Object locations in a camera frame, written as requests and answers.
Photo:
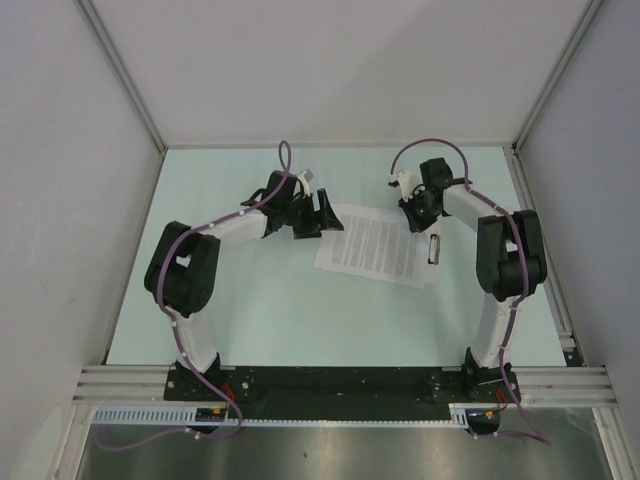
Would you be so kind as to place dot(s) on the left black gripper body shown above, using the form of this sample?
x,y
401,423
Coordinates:
x,y
300,215

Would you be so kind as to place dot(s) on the white folder with clip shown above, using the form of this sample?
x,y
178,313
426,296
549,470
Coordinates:
x,y
432,250

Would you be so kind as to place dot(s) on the metal folder clip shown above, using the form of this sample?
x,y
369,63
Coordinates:
x,y
433,249

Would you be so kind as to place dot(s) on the aluminium front rail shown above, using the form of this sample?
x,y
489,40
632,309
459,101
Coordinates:
x,y
540,387

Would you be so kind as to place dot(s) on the left aluminium corner post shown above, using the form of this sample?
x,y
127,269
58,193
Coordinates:
x,y
99,31

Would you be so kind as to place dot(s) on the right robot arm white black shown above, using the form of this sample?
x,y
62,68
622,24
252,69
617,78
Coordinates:
x,y
510,259

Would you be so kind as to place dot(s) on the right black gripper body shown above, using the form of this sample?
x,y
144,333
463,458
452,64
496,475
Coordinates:
x,y
418,210

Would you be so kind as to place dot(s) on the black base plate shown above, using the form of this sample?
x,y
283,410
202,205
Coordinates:
x,y
249,383

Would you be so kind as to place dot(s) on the aluminium corner post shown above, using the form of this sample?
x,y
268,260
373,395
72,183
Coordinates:
x,y
576,38
99,31

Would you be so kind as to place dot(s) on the right aluminium side rail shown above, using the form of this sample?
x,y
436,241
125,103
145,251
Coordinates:
x,y
564,324

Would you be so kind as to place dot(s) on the right aluminium corner post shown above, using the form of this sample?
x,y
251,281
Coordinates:
x,y
576,38

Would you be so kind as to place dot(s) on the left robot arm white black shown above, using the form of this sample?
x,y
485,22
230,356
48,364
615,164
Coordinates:
x,y
182,272

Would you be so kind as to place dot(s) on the white slotted cable duct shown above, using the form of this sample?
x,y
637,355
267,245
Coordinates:
x,y
194,417

